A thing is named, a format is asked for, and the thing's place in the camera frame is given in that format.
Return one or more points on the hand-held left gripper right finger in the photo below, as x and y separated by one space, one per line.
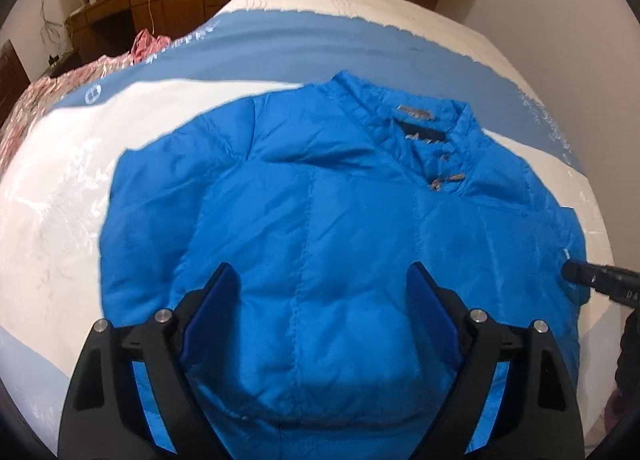
432 305

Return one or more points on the pink floral quilt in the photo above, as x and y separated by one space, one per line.
55 85

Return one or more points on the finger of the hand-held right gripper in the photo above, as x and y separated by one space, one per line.
595 277

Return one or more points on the wooden desk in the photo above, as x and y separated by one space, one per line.
125 10

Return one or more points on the black device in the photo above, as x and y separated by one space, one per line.
64 64

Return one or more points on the dark wooden door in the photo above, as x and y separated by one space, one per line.
14 75

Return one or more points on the blue puffer jacket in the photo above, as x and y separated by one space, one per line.
325 220

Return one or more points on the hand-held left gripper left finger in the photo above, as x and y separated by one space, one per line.
212 302

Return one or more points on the blue and white bed blanket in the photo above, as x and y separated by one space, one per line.
165 105

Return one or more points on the person's right forearm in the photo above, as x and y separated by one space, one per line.
631 350

